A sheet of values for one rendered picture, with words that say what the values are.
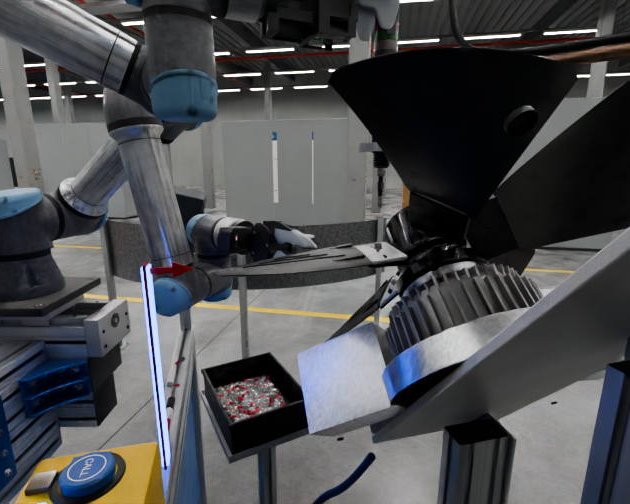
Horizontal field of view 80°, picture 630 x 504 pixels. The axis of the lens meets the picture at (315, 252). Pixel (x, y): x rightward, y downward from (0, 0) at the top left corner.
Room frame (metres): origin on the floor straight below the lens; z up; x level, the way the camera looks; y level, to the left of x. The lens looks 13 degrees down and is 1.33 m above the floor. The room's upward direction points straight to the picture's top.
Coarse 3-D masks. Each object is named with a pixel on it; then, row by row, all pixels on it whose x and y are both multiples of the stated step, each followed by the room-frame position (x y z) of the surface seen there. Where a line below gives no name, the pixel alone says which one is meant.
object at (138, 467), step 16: (128, 448) 0.30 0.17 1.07; (144, 448) 0.30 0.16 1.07; (48, 464) 0.28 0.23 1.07; (64, 464) 0.28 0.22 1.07; (128, 464) 0.28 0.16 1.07; (144, 464) 0.28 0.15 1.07; (160, 464) 0.30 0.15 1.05; (112, 480) 0.26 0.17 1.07; (128, 480) 0.26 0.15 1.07; (144, 480) 0.26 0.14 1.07; (160, 480) 0.30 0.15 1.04; (32, 496) 0.25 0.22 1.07; (48, 496) 0.25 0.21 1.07; (64, 496) 0.25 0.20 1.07; (96, 496) 0.24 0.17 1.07; (112, 496) 0.25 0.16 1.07; (128, 496) 0.25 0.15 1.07; (144, 496) 0.25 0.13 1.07; (160, 496) 0.29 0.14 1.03
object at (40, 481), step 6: (36, 474) 0.26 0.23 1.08; (42, 474) 0.26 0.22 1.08; (48, 474) 0.26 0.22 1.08; (54, 474) 0.26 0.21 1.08; (30, 480) 0.26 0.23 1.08; (36, 480) 0.26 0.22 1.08; (42, 480) 0.26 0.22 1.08; (48, 480) 0.26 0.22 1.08; (54, 480) 0.26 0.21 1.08; (30, 486) 0.25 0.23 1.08; (36, 486) 0.25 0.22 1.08; (42, 486) 0.25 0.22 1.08; (48, 486) 0.25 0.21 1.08; (30, 492) 0.25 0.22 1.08; (36, 492) 0.25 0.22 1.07; (42, 492) 0.25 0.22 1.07
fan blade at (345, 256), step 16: (288, 256) 0.58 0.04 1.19; (304, 256) 0.57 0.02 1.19; (320, 256) 0.56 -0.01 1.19; (336, 256) 0.56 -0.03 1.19; (352, 256) 0.55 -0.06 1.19; (224, 272) 0.48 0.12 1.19; (240, 272) 0.47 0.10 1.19; (256, 272) 0.47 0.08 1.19; (272, 272) 0.48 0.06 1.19; (288, 272) 0.48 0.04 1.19; (304, 272) 0.49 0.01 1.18
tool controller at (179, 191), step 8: (176, 192) 1.08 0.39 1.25; (184, 192) 1.14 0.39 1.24; (192, 192) 1.20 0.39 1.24; (200, 192) 1.28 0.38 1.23; (184, 200) 1.07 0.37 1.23; (192, 200) 1.07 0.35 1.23; (200, 200) 1.08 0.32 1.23; (184, 208) 1.06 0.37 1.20; (192, 208) 1.07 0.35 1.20; (200, 208) 1.08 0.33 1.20; (184, 216) 1.06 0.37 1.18; (192, 216) 1.07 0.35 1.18; (184, 224) 1.06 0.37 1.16; (192, 248) 1.07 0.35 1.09; (192, 256) 1.07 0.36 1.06
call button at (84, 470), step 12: (84, 456) 0.28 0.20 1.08; (96, 456) 0.28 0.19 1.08; (108, 456) 0.28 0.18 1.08; (72, 468) 0.26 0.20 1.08; (84, 468) 0.26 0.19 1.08; (96, 468) 0.26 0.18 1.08; (108, 468) 0.26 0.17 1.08; (60, 480) 0.25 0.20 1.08; (72, 480) 0.25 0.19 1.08; (84, 480) 0.25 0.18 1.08; (96, 480) 0.25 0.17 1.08; (108, 480) 0.26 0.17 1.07; (72, 492) 0.24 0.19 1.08; (84, 492) 0.25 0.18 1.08
